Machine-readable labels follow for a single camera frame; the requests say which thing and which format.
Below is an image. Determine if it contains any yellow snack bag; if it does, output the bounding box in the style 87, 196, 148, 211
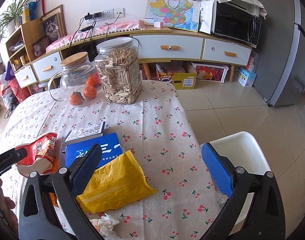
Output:
76, 151, 157, 213

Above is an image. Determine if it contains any red snack bag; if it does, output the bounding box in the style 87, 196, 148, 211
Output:
15, 132, 59, 178

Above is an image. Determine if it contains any white plastic trash bin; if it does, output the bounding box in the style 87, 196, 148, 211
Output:
199, 130, 272, 235

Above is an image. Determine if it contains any person's left hand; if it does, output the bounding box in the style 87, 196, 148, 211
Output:
0, 179, 18, 232

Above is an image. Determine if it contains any blue rectangular box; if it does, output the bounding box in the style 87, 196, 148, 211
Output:
60, 121, 124, 169

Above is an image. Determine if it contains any crumpled white tissue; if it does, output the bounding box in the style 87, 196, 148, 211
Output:
90, 213, 121, 240

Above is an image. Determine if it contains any orange tangerine front left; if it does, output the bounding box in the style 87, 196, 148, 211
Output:
69, 92, 84, 106

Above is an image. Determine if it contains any orange tangerine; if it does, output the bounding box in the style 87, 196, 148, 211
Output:
83, 86, 97, 99
69, 92, 84, 106
86, 73, 101, 87

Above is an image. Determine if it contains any cherry print tablecloth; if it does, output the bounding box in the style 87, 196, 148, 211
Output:
0, 81, 219, 239

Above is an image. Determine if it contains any orange tangerine front right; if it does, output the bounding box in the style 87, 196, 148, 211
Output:
83, 86, 97, 99

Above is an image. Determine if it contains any glass jar with wooden lid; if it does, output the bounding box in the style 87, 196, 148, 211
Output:
48, 51, 100, 107

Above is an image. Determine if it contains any orange tangerine back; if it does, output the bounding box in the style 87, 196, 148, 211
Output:
86, 73, 101, 87

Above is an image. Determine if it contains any blue white carton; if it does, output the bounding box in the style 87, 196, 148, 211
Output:
234, 67, 257, 87

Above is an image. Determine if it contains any yellow cardboard box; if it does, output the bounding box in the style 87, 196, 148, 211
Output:
156, 62, 198, 90

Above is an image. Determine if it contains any white red gift box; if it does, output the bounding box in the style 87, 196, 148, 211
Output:
192, 63, 229, 83

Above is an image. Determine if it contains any wooden open shelf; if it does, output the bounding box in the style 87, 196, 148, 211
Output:
6, 18, 42, 73

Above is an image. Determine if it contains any clear jar of biscuits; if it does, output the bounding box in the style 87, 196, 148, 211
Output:
94, 37, 142, 104

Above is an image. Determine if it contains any grey refrigerator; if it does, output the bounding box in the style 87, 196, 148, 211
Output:
253, 0, 305, 107

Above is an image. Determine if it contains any white wooden tv cabinet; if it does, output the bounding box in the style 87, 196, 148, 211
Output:
15, 26, 252, 88

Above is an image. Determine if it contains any framed cat picture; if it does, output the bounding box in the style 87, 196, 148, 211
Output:
40, 4, 67, 44

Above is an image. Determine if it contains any green potted plant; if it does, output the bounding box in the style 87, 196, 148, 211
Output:
0, 0, 28, 41

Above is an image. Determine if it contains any black microwave oven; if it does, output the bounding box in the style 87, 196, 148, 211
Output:
199, 0, 261, 48

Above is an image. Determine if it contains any pink cloth cover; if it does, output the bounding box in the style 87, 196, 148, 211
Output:
46, 20, 146, 53

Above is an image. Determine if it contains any small white pink box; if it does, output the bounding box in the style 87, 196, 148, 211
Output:
153, 21, 164, 29

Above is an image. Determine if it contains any colourful map board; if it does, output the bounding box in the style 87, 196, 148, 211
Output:
144, 0, 201, 33

